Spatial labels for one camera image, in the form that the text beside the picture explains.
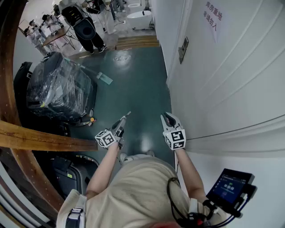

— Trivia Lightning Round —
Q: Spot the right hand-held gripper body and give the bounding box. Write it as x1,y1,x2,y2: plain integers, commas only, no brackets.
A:
162,123,187,151

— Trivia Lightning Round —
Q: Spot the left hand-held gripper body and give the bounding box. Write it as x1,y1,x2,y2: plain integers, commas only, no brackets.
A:
94,123,125,150

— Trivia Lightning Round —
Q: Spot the white door with red sign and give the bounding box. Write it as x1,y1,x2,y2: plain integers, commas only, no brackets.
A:
166,0,285,143

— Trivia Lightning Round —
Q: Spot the person's right forearm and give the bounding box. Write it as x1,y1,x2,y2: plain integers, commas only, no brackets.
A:
175,148,207,199

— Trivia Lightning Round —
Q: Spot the person's left forearm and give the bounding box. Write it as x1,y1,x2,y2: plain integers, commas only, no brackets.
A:
85,142,121,200

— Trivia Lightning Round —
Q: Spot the person's left shoe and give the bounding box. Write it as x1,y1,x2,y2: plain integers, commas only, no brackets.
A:
119,152,129,165

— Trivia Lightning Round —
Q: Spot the flat mop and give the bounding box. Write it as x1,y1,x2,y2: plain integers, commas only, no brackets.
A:
64,57,114,86

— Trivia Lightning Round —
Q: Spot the black hard case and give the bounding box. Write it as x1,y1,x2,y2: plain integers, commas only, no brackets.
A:
52,155,99,199

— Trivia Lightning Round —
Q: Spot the black equipment case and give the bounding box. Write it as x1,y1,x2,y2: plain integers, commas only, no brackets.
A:
33,120,71,138

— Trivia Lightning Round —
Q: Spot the person's light shirt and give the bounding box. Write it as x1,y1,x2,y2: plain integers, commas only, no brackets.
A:
57,153,228,228

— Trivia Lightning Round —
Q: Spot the black chest-mounted monitor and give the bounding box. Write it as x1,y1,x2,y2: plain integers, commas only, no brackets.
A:
206,168,258,218

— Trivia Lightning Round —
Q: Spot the wooden slat ramp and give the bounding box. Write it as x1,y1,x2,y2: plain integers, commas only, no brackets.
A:
115,35,160,51

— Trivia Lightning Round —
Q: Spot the black suitcase with white tags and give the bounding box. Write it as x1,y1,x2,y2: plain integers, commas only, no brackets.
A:
13,61,34,125

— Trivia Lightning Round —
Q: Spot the white toilet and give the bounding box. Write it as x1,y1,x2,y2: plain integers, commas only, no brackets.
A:
126,10,153,30

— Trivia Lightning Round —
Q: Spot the paper sign with red lettering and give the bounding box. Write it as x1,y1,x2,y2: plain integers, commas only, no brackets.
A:
201,0,225,44

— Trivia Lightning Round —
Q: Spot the round black backpack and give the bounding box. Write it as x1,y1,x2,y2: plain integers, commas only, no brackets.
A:
86,0,106,14

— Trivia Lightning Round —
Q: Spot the black cable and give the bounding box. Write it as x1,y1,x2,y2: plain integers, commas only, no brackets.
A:
167,177,190,223

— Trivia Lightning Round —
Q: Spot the white harness strap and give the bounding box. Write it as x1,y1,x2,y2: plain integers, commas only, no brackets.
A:
65,189,87,228

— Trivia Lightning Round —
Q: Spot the wooden table with wire legs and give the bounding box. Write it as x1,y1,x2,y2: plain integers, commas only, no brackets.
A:
41,26,78,51

